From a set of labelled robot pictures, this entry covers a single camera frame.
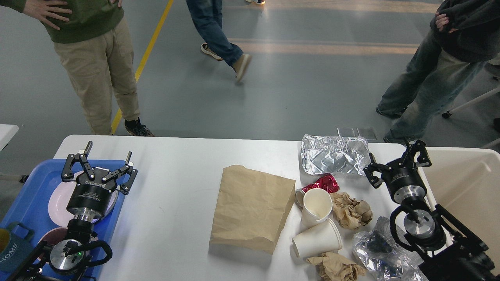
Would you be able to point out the chair leg with caster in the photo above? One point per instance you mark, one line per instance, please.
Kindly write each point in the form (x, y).
(447, 114)

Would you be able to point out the brown paper bag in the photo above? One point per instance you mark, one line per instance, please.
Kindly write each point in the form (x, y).
(252, 208)

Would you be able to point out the beige plastic bin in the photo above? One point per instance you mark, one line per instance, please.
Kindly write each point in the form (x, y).
(467, 183)

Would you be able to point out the teal mug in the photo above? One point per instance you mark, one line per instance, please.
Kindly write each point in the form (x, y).
(13, 248)

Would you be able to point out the crumpled brown paper upper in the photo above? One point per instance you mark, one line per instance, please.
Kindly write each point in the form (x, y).
(350, 213)

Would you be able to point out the crumpled brown paper lower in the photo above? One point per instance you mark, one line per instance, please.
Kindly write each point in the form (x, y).
(335, 267)

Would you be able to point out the lying white paper cup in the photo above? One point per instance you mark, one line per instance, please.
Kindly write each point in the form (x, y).
(319, 239)

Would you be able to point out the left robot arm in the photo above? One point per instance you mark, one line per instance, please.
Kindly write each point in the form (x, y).
(81, 247)

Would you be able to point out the walking person in jeans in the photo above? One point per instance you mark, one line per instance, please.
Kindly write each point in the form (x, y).
(207, 17)

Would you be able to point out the aluminium foil tray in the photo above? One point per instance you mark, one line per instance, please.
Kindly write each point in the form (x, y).
(334, 155)

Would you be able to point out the white side table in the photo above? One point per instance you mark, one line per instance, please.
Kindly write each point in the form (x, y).
(7, 132)

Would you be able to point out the pink mug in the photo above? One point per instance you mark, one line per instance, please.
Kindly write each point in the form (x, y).
(54, 236)

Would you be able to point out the pink plate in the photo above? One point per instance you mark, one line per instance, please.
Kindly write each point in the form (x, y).
(59, 201)

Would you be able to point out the upright white paper cup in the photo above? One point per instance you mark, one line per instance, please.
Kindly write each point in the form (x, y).
(317, 206)

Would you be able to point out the person in green sweater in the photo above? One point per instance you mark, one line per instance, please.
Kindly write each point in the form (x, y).
(93, 42)

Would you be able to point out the crumpled brown paper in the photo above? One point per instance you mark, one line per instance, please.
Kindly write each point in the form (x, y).
(335, 267)
(350, 213)

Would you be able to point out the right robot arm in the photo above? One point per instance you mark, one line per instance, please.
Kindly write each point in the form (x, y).
(450, 251)

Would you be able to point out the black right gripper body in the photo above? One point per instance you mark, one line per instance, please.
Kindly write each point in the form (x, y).
(404, 182)

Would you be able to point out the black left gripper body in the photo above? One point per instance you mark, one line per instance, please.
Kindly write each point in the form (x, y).
(91, 198)

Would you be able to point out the person in blue jeans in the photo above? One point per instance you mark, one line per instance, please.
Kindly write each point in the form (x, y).
(463, 36)

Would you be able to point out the crumpled clear plastic bag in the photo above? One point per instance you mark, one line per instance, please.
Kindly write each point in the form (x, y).
(383, 257)

